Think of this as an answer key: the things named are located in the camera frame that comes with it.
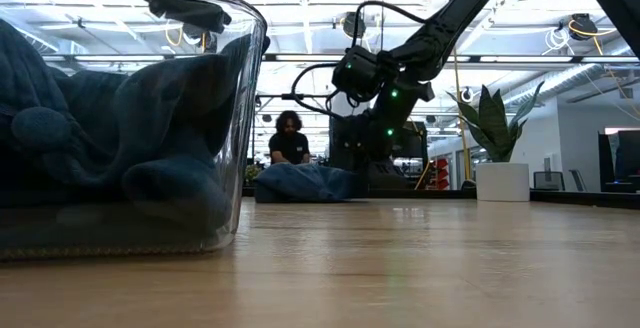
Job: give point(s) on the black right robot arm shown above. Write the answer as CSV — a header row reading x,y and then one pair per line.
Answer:
x,y
452,13

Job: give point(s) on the clear plastic bin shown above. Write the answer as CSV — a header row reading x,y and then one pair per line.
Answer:
x,y
247,143

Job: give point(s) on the black office chair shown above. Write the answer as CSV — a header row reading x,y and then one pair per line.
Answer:
x,y
547,180

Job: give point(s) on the black aluminium table frame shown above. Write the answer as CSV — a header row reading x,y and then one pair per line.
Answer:
x,y
575,198

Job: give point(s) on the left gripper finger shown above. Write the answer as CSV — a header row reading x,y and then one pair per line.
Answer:
x,y
195,18

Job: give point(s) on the dark partition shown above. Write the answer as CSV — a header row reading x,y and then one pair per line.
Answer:
x,y
627,163

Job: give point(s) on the black background station frame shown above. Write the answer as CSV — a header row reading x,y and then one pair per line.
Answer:
x,y
272,96

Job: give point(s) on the snake plant in white pot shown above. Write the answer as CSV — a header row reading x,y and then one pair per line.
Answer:
x,y
502,183

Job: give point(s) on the person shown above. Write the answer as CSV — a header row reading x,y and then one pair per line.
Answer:
x,y
290,148

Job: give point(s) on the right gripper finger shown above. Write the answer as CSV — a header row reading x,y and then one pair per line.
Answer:
x,y
390,175

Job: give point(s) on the blue denim cap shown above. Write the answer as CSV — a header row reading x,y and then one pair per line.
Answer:
x,y
175,193
305,183
75,118

